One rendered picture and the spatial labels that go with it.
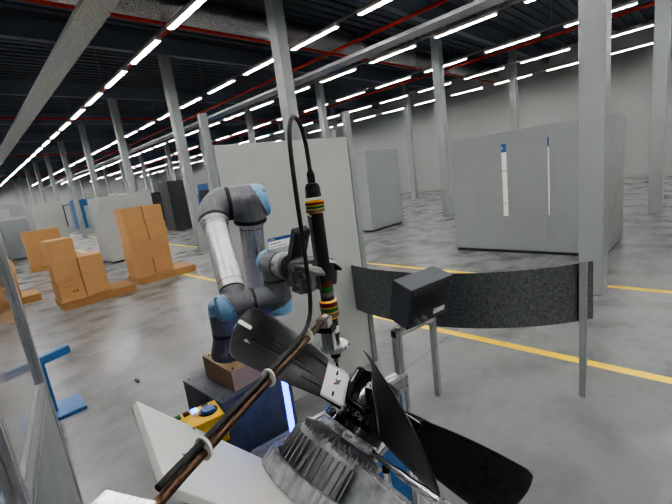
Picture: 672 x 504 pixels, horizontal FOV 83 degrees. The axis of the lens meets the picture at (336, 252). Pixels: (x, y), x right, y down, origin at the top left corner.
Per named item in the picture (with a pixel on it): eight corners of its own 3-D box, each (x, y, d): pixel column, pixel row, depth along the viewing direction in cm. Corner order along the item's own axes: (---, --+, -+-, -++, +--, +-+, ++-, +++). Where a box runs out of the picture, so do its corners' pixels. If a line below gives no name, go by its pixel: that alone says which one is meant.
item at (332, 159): (257, 420, 283) (198, 113, 239) (255, 417, 287) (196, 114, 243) (378, 360, 349) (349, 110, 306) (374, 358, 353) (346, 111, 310)
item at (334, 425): (384, 463, 84) (389, 454, 85) (346, 441, 77) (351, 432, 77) (346, 433, 95) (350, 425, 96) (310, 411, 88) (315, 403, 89)
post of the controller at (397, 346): (400, 375, 159) (395, 331, 155) (395, 373, 161) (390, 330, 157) (405, 372, 160) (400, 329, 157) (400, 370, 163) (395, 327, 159)
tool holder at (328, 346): (341, 359, 88) (335, 320, 86) (313, 358, 90) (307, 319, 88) (352, 342, 96) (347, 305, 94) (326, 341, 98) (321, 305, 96)
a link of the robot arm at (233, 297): (187, 183, 125) (218, 311, 100) (221, 179, 129) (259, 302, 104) (190, 207, 134) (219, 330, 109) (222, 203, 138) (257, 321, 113)
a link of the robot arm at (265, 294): (254, 315, 115) (249, 280, 113) (289, 306, 120) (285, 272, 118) (260, 322, 108) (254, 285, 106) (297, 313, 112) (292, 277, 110)
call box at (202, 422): (176, 472, 105) (167, 438, 103) (168, 453, 113) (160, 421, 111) (231, 443, 114) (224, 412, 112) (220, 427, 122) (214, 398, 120)
